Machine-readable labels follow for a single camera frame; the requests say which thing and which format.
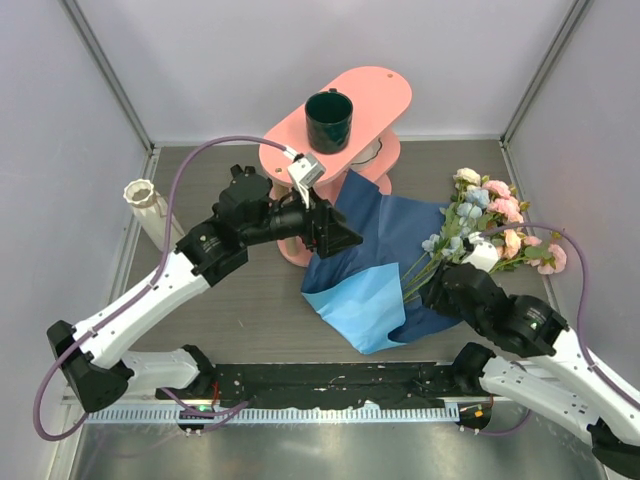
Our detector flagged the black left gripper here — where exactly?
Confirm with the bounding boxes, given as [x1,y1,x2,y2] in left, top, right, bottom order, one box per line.
[242,182,363,258]

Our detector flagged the blue wrapping paper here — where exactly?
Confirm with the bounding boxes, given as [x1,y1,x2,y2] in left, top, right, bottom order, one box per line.
[301,171,460,354]

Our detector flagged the artificial flower bunch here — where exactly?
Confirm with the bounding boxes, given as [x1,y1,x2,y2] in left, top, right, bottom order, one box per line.
[401,168,567,303]

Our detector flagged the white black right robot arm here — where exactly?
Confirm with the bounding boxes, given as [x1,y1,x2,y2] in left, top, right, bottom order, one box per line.
[419,263,639,479]

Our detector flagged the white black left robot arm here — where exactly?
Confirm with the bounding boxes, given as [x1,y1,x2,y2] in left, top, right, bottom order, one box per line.
[47,165,363,413]

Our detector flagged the white ribbed ceramic vase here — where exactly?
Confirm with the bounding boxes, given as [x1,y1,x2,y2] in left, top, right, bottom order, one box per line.
[123,179,185,251]

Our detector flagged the white bowl on shelf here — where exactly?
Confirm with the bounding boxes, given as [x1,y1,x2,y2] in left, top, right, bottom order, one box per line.
[350,137,383,171]

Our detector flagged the dark green cup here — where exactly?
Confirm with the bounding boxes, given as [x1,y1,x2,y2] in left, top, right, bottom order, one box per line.
[304,88,354,155]

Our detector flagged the pink three-tier wooden shelf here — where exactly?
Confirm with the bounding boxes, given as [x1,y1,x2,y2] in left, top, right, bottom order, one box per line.
[258,64,414,268]

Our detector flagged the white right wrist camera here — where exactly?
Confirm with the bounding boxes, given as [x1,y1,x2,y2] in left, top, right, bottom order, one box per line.
[461,235,501,273]

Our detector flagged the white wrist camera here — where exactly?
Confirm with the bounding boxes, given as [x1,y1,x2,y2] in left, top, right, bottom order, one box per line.
[461,235,501,273]
[287,153,326,209]

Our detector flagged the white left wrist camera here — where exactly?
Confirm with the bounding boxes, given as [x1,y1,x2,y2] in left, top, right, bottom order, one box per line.
[287,153,326,209]

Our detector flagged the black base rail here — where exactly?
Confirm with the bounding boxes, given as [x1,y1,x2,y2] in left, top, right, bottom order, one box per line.
[154,360,496,409]

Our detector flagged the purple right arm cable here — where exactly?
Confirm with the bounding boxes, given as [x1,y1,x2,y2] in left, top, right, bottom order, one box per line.
[474,222,640,436]

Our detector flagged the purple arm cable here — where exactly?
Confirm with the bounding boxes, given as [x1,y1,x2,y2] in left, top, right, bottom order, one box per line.
[474,222,640,436]
[32,135,301,442]

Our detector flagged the white slotted cable duct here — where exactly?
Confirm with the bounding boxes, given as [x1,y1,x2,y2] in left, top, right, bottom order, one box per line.
[86,402,460,425]

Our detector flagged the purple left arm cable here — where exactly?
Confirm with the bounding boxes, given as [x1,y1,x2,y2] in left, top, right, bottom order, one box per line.
[32,135,301,442]

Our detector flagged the right aluminium frame post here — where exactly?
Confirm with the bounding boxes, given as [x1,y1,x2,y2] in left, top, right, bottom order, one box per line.
[500,0,594,148]

